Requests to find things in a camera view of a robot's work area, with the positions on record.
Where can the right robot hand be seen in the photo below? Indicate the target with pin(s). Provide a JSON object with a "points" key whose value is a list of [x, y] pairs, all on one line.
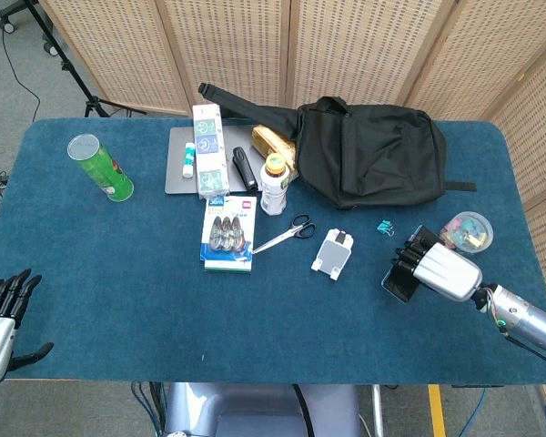
{"points": [[446, 271]]}

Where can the black smartphone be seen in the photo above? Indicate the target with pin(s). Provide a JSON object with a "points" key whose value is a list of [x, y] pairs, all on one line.
{"points": [[398, 284]]}

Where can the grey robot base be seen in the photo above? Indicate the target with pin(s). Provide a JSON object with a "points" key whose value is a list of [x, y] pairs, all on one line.
{"points": [[255, 409]]}

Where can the white phone stand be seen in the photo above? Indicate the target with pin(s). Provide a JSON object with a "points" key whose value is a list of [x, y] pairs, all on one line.
{"points": [[332, 252]]}

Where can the black tripod stand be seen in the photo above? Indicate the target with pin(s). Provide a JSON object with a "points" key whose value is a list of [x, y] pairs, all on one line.
{"points": [[73, 73]]}

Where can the clear tub of clips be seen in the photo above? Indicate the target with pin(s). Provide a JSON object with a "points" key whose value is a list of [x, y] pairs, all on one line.
{"points": [[466, 232]]}

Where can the teal binder clip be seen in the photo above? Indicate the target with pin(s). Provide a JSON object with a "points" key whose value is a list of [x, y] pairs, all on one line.
{"points": [[383, 226]]}

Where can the black backpack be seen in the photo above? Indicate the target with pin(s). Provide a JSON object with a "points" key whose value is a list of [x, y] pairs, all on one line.
{"points": [[373, 155]]}

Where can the blue table cloth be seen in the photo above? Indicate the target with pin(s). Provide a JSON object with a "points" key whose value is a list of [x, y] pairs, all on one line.
{"points": [[164, 309]]}

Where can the white bottle yellow cap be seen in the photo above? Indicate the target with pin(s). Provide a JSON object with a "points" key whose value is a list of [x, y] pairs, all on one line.
{"points": [[273, 191]]}

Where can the green chips can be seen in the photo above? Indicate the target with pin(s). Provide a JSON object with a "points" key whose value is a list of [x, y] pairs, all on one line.
{"points": [[104, 173]]}

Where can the gold snack bag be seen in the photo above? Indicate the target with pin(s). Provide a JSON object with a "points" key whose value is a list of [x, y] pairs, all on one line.
{"points": [[268, 141]]}

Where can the binder clips package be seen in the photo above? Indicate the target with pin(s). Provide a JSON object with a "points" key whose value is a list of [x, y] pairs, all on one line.
{"points": [[227, 227]]}

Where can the grey laptop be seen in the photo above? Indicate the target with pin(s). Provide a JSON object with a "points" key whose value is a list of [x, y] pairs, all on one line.
{"points": [[177, 159]]}

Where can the white green glue stick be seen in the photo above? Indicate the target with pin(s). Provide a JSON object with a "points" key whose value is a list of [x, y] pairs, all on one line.
{"points": [[189, 159]]}

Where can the white tissue pack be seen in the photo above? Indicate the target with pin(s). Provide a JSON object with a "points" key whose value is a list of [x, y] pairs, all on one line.
{"points": [[210, 150]]}

